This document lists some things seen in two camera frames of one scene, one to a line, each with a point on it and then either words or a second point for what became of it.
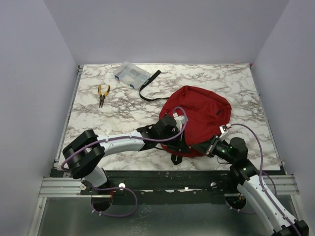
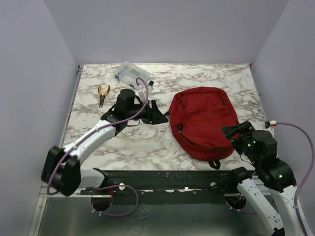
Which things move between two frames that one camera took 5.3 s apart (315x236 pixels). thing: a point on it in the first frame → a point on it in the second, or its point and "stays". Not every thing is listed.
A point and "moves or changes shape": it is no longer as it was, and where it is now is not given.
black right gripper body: (214, 142) → (246, 129)
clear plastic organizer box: (131, 75) stays
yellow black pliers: (102, 97) stays
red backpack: (207, 115) moves or changes shape
